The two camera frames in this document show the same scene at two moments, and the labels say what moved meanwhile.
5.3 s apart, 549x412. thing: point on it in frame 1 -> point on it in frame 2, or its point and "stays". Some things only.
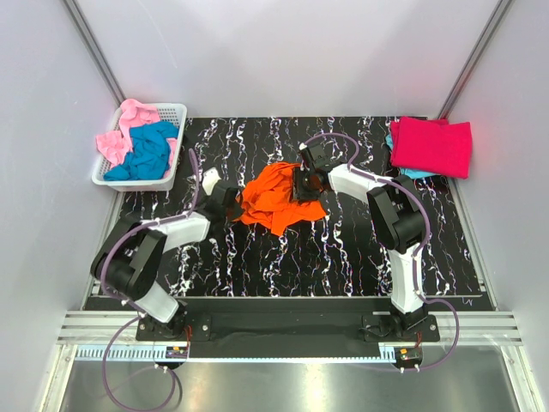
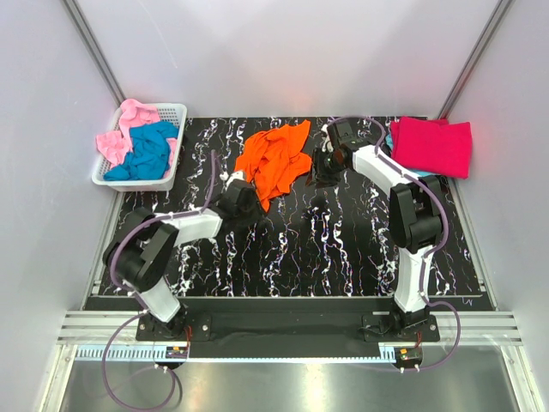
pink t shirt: x=113 y=146 stays
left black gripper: x=237 y=211 stays
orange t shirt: x=266 y=199 -> x=271 y=159
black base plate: x=286 y=335 stays
